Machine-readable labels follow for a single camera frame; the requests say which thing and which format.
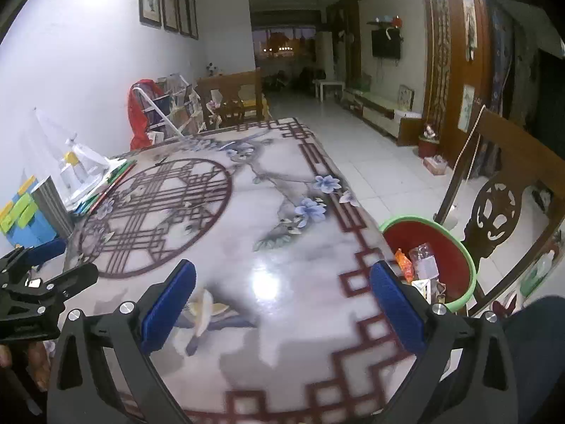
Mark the dark patterned curtain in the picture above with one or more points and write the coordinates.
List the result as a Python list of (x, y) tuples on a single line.
[(507, 53)]

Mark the wall television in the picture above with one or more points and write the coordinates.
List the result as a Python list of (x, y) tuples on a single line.
[(386, 44)]

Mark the short hanging scroll picture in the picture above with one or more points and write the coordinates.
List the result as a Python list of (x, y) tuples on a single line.
[(466, 108)]

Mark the blue box with green tabs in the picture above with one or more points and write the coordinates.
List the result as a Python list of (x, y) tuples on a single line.
[(31, 229)]

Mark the green basket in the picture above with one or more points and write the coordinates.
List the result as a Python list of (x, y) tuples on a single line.
[(364, 85)]

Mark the carved wooden chair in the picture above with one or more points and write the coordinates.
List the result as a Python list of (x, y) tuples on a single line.
[(512, 159)]

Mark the window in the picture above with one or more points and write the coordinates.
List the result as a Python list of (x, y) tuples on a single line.
[(282, 39)]

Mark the person's left hand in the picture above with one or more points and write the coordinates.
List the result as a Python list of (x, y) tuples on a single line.
[(39, 362)]

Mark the yellow seat cushion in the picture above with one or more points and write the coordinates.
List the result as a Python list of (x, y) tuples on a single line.
[(256, 106)]

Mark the white standing air conditioner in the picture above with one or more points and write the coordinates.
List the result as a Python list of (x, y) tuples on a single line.
[(325, 55)]

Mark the person's dark trouser leg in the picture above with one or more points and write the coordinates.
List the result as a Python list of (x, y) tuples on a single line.
[(538, 353)]

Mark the plain wooden chair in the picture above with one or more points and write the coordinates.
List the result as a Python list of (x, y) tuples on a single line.
[(225, 84)]

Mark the green plastic container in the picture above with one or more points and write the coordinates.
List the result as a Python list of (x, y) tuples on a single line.
[(538, 274)]

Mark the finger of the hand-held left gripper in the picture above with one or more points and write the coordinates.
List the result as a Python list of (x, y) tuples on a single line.
[(44, 249), (70, 280)]

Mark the tissue box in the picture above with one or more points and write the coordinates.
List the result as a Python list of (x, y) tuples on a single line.
[(435, 165)]

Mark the stack of thin books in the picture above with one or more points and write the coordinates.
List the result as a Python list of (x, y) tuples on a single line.
[(110, 181)]

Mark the wall shelf with items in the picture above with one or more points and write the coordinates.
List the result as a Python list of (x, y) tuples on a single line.
[(386, 23)]

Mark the low television cabinet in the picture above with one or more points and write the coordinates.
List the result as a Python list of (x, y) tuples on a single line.
[(379, 115)]

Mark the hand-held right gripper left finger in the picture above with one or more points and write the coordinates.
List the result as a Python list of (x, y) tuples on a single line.
[(170, 304)]

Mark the small white table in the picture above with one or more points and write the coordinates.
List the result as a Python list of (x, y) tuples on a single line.
[(329, 85)]

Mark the tall hanging scroll picture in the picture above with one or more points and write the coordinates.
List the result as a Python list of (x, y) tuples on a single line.
[(469, 24)]

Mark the white book rack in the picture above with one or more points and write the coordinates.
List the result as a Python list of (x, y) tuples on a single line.
[(176, 110)]

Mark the grey striped box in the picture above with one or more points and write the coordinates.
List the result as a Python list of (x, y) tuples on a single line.
[(53, 207)]

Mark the white desk lamp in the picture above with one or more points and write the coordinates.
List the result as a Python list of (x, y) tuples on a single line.
[(77, 163)]

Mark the red bin with green rim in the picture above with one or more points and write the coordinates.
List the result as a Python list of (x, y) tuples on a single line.
[(450, 251)]

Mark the small framed picture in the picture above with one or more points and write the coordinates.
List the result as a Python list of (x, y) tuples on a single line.
[(405, 97)]

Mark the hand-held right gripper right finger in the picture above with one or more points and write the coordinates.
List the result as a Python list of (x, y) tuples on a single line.
[(397, 307)]

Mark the wooden lattice partition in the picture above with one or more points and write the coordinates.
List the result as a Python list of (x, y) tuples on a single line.
[(446, 75)]

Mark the red cloth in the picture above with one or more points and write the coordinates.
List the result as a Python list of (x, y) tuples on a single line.
[(137, 119)]

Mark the orange snack wrapper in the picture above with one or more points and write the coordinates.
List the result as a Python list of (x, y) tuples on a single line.
[(404, 265)]

